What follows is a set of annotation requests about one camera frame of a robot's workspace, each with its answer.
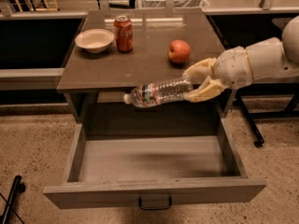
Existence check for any clear plastic water bottle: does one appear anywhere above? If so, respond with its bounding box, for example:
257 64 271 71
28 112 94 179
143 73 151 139
123 77 193 108

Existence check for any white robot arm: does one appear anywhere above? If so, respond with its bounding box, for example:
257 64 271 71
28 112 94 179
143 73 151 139
183 16 299 103

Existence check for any grey cabinet table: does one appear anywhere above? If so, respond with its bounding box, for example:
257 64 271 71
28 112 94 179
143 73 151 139
56 8 245 124

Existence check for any black stand leg right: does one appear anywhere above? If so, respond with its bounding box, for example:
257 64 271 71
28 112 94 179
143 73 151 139
235 92 299 147

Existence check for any white wire basket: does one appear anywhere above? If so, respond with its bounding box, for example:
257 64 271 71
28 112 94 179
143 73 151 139
136 0 209 9

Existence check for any black drawer handle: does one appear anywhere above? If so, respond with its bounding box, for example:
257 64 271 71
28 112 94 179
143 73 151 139
138 197 173 211

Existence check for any red apple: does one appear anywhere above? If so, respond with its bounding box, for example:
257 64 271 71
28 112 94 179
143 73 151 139
167 39 191 63

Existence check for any grey open top drawer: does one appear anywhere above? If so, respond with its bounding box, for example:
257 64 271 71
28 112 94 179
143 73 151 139
43 120 266 209

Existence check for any red coca-cola can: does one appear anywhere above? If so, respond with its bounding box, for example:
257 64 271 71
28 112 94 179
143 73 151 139
114 15 134 52

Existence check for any black stand leg left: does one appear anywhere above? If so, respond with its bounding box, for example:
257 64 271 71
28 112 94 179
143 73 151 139
0 175 26 224

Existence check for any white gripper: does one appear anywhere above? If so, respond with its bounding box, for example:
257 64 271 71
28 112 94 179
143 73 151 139
183 47 253 103

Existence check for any white label under tabletop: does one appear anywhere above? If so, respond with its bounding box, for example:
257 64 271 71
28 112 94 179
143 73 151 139
97 91 124 103

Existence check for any white bowl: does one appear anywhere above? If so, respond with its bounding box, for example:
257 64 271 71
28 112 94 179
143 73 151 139
75 29 114 54

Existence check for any black stand leg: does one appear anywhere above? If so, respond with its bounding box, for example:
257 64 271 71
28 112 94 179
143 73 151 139
0 175 26 224
235 92 299 147

